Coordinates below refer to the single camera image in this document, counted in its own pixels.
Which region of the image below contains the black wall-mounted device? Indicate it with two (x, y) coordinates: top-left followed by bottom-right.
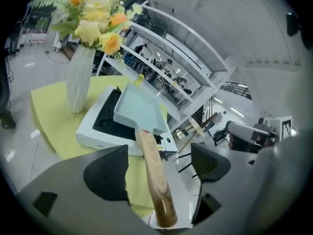
(286, 12), (303, 38)

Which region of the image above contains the yellow orange artificial flower bouquet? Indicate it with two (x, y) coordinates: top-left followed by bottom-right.
(29, 0), (144, 60)

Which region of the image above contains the white metal shelf rack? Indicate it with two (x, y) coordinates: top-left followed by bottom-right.
(94, 4), (237, 132)

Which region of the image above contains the black stair railing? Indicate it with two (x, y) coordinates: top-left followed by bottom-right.
(219, 81), (252, 100)

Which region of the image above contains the white induction stove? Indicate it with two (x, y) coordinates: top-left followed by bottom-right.
(75, 85), (179, 157)

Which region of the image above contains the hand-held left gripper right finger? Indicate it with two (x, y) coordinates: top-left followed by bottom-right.
(171, 142), (260, 235)

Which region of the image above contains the white ribbed vase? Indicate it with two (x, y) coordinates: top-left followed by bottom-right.
(65, 44), (97, 114)

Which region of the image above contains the light blue pan wooden handle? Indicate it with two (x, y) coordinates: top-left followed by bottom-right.
(112, 73), (178, 229)

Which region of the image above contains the yellow-green tablecloth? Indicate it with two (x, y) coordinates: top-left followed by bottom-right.
(30, 75), (169, 218)

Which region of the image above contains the person's light grey clothing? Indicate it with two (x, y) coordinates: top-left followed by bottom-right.
(244, 70), (313, 230)

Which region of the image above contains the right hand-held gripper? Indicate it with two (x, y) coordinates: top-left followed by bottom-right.
(224, 116), (293, 154)

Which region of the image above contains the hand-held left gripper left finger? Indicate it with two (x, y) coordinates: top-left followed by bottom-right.
(17, 144), (157, 235)

